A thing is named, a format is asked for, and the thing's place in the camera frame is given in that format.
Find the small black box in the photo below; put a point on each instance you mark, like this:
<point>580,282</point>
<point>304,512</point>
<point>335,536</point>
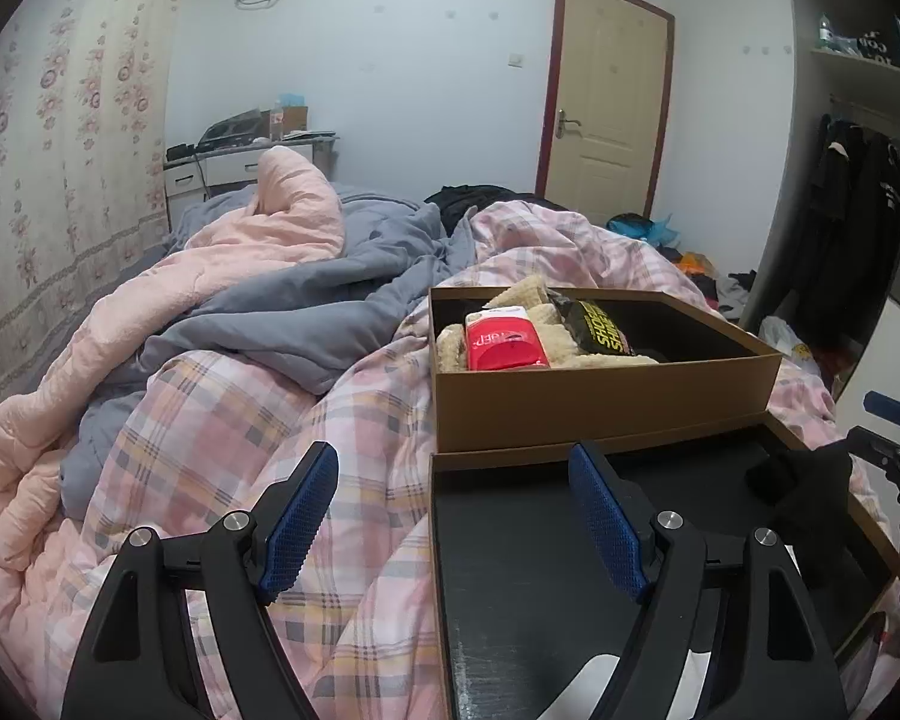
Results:
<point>180,152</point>

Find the grey blanket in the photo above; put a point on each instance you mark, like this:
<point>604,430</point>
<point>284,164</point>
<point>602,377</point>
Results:
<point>307,315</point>

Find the orange cloth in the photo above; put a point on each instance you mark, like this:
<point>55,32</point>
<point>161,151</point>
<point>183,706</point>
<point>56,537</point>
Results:
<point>696,264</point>

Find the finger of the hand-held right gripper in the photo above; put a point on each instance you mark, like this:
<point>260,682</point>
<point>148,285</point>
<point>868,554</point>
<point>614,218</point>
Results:
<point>881,450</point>
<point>881,403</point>

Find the white desk with drawers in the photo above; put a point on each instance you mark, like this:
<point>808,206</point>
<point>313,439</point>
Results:
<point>225,169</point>

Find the black clothes pile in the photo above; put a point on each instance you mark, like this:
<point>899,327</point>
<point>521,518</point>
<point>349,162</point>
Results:
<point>472,199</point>

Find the white wall switch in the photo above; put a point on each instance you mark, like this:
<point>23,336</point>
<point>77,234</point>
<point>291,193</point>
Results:
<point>517,58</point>

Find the clothes pile on floor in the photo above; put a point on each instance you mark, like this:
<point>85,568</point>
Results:
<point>733,292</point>

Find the black cloth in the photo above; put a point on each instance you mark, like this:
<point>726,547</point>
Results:
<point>817,510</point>

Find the white plastic bag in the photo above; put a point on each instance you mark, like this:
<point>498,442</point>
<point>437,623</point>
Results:
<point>787,341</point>

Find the pink plaid duvet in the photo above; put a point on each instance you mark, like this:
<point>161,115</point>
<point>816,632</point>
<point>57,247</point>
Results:
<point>375,480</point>

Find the light blue plastic bag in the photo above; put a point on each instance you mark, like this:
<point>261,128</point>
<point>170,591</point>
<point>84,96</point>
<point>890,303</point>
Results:
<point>293,100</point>

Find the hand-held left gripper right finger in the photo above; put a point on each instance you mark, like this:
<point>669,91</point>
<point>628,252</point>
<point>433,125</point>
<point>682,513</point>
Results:
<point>607,525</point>

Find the red packet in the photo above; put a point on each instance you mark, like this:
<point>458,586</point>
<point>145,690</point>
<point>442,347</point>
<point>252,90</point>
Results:
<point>506,341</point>

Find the beige door with brown frame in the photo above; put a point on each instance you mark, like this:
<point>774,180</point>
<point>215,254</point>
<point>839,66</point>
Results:
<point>607,105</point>

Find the brown cardboard box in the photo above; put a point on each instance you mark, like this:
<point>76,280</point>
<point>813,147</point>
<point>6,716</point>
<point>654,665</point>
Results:
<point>570,405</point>

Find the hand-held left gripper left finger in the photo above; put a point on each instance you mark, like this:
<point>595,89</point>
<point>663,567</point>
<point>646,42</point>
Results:
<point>296,532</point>

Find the black hanging jacket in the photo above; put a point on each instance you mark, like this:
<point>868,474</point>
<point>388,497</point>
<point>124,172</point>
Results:
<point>821,225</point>
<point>881,232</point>

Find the brown box lid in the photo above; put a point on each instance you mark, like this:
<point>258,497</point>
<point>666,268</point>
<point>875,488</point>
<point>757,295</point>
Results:
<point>525,577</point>

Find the black printed shelf item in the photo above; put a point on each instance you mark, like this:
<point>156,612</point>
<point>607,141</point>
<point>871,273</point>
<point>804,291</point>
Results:
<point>881,49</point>

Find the pink quilt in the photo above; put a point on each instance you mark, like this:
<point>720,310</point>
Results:
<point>45,405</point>

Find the floral curtain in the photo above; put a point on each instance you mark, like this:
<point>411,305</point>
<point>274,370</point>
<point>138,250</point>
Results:
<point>60,165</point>

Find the clear plastic bottle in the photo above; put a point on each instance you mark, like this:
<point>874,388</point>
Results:
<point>277,121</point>

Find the black yellow shiny packet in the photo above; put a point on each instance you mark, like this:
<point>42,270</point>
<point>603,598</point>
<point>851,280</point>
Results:
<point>596,326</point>

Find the bottle on wardrobe shelf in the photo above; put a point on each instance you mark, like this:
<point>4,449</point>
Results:
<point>825,28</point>

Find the cream fleece cloth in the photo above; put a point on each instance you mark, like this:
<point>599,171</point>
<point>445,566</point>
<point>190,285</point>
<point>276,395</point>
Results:
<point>450,349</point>

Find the small cardboard box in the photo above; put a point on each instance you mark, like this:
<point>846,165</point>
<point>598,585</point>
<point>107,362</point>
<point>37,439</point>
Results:
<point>296,121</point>

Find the black device on desk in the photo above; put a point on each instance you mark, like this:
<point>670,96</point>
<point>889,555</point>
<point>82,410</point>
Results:
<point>229,131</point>

